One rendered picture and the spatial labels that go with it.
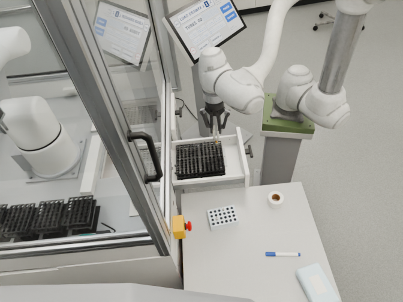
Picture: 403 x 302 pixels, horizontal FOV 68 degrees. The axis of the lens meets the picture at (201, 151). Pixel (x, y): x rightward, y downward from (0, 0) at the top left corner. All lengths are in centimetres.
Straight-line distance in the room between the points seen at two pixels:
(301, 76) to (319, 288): 94
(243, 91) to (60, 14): 64
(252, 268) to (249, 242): 10
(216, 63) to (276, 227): 74
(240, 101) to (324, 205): 155
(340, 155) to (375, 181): 32
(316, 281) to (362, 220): 120
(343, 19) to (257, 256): 96
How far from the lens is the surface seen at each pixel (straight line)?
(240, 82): 100
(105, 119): 58
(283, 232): 138
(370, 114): 314
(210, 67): 107
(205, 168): 140
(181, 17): 191
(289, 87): 160
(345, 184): 254
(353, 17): 127
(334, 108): 151
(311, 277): 128
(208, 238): 135
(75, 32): 49
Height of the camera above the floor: 200
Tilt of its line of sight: 50 degrees down
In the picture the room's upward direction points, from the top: 7 degrees counter-clockwise
